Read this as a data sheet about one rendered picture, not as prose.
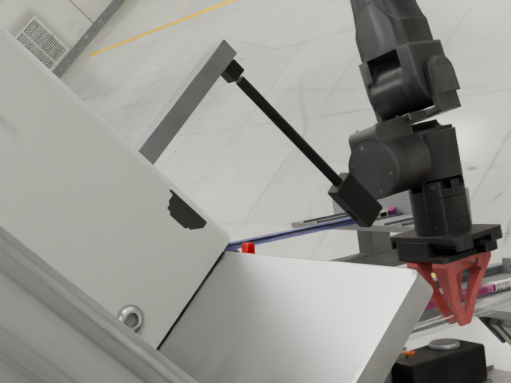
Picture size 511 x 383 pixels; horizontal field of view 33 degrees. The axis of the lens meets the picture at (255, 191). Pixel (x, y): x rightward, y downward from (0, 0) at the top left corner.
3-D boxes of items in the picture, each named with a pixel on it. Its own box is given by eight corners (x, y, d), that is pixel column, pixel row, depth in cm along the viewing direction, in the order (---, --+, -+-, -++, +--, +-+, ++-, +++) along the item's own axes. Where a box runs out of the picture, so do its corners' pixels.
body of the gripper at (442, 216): (461, 257, 82) (448, 182, 82) (389, 254, 91) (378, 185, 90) (506, 242, 86) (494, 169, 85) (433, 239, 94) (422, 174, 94)
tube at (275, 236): (391, 214, 150) (390, 208, 150) (396, 215, 148) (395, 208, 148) (127, 270, 122) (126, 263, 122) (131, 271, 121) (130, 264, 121)
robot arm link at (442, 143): (464, 114, 87) (418, 121, 91) (425, 123, 82) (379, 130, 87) (474, 181, 88) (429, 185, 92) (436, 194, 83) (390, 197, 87)
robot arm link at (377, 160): (449, 52, 86) (385, 79, 92) (379, 61, 78) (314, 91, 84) (486, 166, 85) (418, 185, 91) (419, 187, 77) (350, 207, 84)
